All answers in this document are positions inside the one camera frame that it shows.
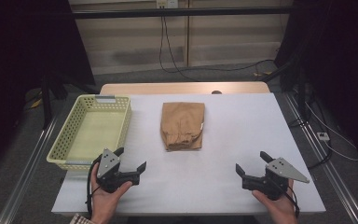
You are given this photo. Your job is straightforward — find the left hand-held gripper black cable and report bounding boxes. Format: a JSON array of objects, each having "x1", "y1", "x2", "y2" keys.
[{"x1": 86, "y1": 154, "x2": 103, "y2": 217}]

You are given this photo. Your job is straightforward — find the hand-held gripper black cable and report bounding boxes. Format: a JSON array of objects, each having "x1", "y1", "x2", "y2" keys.
[
  {"x1": 282, "y1": 186, "x2": 301, "y2": 218},
  {"x1": 86, "y1": 154, "x2": 103, "y2": 217}
]

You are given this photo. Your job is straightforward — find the black curtain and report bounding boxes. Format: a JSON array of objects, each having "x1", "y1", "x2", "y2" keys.
[
  {"x1": 274, "y1": 0, "x2": 358, "y2": 171},
  {"x1": 0, "y1": 0, "x2": 96, "y2": 179}
]

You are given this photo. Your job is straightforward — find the white table cover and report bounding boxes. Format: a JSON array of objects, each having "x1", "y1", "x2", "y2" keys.
[{"x1": 51, "y1": 92, "x2": 327, "y2": 217}]

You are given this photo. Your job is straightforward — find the pale yellow plastic basket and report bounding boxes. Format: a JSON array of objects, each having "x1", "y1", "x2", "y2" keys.
[{"x1": 46, "y1": 93, "x2": 133, "y2": 172}]

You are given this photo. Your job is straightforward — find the black horizontal metal bar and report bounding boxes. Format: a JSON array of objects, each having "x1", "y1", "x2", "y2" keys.
[{"x1": 71, "y1": 6, "x2": 294, "y2": 20}]

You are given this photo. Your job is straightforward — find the black floor cable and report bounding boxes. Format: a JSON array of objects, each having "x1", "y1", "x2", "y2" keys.
[{"x1": 287, "y1": 90, "x2": 334, "y2": 171}]

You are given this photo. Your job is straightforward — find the white wall socket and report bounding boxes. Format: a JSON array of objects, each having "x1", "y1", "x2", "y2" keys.
[{"x1": 156, "y1": 0, "x2": 179, "y2": 9}]

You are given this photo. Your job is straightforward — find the black power cable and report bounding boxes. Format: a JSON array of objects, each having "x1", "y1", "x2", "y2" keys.
[
  {"x1": 162, "y1": 15, "x2": 276, "y2": 74},
  {"x1": 158, "y1": 15, "x2": 200, "y2": 82}
]

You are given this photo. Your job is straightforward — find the light wooden table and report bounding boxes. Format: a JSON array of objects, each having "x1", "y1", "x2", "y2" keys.
[{"x1": 99, "y1": 81, "x2": 271, "y2": 96}]

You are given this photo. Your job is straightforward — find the white power strip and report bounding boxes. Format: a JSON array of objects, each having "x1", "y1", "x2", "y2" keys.
[{"x1": 315, "y1": 131, "x2": 331, "y2": 142}]

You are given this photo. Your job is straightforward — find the right hand-held gripper black cable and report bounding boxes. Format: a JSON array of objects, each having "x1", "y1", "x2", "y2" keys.
[{"x1": 282, "y1": 186, "x2": 301, "y2": 218}]

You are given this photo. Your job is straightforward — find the metal floor rail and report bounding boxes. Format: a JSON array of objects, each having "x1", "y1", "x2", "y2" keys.
[
  {"x1": 283, "y1": 92, "x2": 358, "y2": 224},
  {"x1": 0, "y1": 116, "x2": 59, "y2": 224}
]

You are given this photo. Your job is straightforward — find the black metal stand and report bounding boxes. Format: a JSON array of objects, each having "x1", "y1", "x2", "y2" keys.
[
  {"x1": 260, "y1": 58, "x2": 312, "y2": 123},
  {"x1": 39, "y1": 72, "x2": 101, "y2": 131}
]

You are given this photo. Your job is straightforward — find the person's left hand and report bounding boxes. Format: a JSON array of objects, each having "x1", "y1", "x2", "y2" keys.
[{"x1": 89, "y1": 162, "x2": 134, "y2": 224}]

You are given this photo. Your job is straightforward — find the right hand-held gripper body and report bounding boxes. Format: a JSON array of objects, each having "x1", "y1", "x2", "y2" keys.
[{"x1": 241, "y1": 156, "x2": 310, "y2": 201}]

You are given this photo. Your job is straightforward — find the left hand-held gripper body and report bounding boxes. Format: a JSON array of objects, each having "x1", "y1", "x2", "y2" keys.
[{"x1": 96, "y1": 147, "x2": 141, "y2": 194}]

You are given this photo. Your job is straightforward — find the white floor cable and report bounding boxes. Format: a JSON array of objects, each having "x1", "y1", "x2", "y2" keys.
[{"x1": 304, "y1": 102, "x2": 358, "y2": 162}]

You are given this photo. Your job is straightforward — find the person's right hand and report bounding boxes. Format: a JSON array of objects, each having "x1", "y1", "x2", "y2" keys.
[{"x1": 251, "y1": 178, "x2": 299, "y2": 224}]

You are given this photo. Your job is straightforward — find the brown pants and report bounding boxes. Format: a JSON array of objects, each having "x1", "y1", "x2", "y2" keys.
[{"x1": 159, "y1": 101, "x2": 206, "y2": 152}]

